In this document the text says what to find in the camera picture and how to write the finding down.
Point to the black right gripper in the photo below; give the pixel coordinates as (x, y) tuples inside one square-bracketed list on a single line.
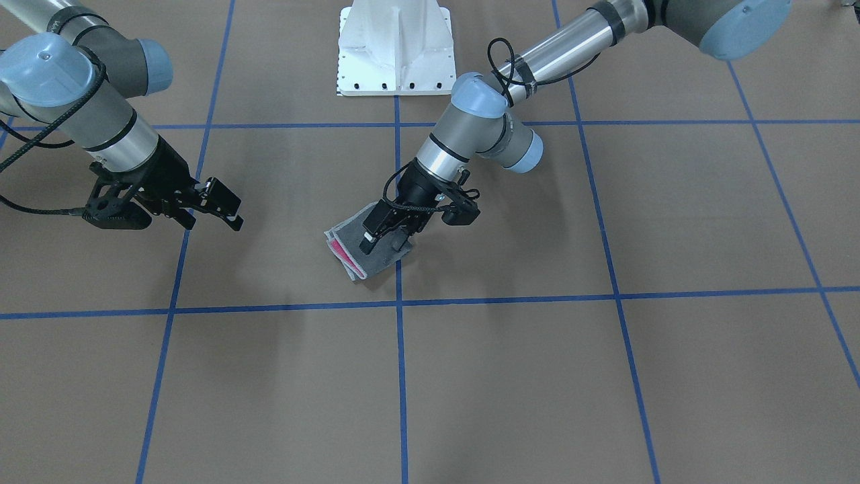
[(163, 167)]

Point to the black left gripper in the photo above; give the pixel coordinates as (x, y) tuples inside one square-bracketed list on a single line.
[(419, 185)]

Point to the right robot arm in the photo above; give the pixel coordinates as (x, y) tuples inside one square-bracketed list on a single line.
[(77, 74)]

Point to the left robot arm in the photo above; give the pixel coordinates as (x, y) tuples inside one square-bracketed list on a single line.
[(479, 122)]

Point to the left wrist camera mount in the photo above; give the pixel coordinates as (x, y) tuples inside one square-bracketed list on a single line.
[(463, 209)]

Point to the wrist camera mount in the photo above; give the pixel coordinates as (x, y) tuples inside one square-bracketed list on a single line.
[(110, 204), (463, 209)]

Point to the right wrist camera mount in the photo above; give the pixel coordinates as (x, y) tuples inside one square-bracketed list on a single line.
[(110, 204)]

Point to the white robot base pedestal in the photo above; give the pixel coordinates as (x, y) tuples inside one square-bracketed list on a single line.
[(395, 48)]

